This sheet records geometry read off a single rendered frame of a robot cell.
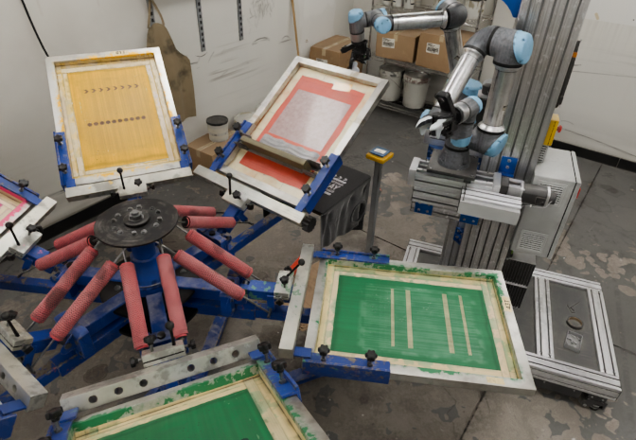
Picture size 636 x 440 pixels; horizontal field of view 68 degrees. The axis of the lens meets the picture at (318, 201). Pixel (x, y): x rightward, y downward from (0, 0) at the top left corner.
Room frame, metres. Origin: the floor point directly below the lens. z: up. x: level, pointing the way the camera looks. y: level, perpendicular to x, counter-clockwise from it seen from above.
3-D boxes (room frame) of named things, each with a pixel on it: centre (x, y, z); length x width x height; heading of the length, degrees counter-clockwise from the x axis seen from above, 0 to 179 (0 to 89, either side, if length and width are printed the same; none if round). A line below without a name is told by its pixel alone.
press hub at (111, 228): (1.39, 0.67, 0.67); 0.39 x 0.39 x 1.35
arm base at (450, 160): (2.00, -0.65, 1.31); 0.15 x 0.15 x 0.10
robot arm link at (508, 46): (1.90, -0.75, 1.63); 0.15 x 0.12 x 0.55; 47
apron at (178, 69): (3.83, 1.31, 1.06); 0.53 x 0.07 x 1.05; 144
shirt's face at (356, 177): (2.29, 0.01, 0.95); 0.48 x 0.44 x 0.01; 144
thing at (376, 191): (2.63, -0.38, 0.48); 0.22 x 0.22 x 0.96; 54
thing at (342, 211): (2.18, -0.13, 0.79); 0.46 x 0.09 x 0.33; 144
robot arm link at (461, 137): (1.72, -0.55, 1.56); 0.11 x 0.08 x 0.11; 47
